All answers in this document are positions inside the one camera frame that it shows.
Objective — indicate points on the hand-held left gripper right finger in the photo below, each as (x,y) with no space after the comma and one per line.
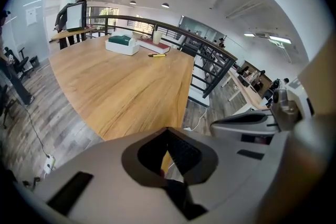
(231,178)

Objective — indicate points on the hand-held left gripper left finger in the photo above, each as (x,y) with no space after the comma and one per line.
(105,165)

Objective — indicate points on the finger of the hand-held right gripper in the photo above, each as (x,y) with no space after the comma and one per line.
(236,127)

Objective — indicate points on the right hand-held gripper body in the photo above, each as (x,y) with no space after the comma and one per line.
(286,110)

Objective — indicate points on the green tissue pack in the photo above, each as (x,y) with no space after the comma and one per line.
(119,40)

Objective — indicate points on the narrow wooden table white legs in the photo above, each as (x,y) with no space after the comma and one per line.
(246,91)

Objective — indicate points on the white power strip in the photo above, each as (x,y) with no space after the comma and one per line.
(49,165)
(187,128)

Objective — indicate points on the black metal railing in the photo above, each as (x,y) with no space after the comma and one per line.
(218,78)

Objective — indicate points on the fluorescent ceiling light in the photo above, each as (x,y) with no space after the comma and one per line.
(279,39)

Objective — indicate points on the large wooden table white legs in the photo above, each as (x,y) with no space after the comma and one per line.
(118,86)

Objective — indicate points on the yellow marker pen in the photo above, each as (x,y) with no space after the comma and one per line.
(157,55)

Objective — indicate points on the red book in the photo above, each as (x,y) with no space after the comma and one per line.
(157,47)

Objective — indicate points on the black office chair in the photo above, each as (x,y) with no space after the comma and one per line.
(5,110)
(23,61)

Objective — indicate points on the white plastic tray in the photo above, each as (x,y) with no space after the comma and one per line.
(120,50)

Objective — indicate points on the cream cup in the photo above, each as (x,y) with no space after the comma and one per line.
(157,38)

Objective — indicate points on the black waste bin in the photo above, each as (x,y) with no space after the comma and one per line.
(34,63)

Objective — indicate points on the wooden table black legs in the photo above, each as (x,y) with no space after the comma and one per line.
(65,34)

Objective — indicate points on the black pendant lamp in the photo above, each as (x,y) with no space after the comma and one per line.
(165,5)
(132,2)

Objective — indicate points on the black monitor white screen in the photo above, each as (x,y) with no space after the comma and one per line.
(74,17)

